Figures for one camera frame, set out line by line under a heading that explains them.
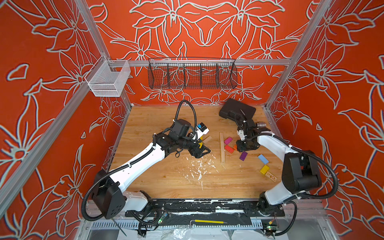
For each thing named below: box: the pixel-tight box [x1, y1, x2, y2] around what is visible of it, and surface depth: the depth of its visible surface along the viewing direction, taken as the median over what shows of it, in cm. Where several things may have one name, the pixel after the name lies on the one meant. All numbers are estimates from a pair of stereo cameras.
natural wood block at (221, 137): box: [219, 132, 224, 143], surface depth 102 cm
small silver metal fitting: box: [255, 121, 267, 128], surface depth 105 cm
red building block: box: [224, 145, 234, 154], surface depth 96 cm
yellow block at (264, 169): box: [260, 164, 270, 175], surface depth 87 cm
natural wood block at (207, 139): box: [202, 135, 213, 144], surface depth 101 cm
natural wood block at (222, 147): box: [220, 141, 225, 153], surface depth 97 cm
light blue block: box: [258, 154, 269, 165], surface depth 91 cm
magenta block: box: [224, 136, 233, 145], surface depth 100 cm
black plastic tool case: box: [219, 98, 256, 121], surface depth 112 cm
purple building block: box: [239, 151, 248, 161], surface depth 94 cm
